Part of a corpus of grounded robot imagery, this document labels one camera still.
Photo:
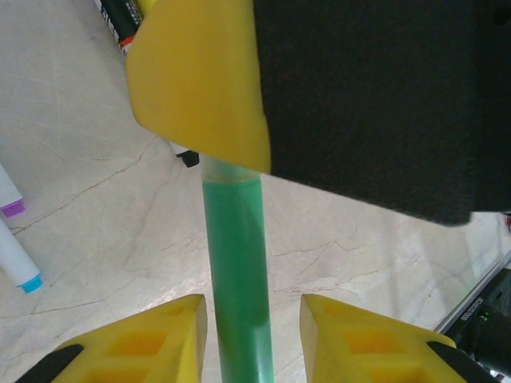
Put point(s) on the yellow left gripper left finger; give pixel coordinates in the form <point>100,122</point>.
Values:
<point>131,351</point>

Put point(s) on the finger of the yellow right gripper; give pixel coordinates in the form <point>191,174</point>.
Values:
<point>199,80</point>

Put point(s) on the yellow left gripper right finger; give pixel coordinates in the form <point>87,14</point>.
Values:
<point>367,351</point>

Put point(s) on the translucent green highlighter cap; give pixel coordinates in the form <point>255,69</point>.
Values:
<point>223,171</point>

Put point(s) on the green highlighter pen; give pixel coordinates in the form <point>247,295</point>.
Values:
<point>235,259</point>

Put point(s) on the blue whiteboard marker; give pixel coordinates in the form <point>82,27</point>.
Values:
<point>18,263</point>

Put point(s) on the black permanent marker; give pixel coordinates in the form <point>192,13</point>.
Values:
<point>120,24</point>

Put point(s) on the purple whiteboard marker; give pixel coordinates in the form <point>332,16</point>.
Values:
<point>10,191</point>

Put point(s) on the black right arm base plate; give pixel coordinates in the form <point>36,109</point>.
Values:
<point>473,315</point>

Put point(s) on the wide aluminium base rail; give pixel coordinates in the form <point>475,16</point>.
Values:
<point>479,289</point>

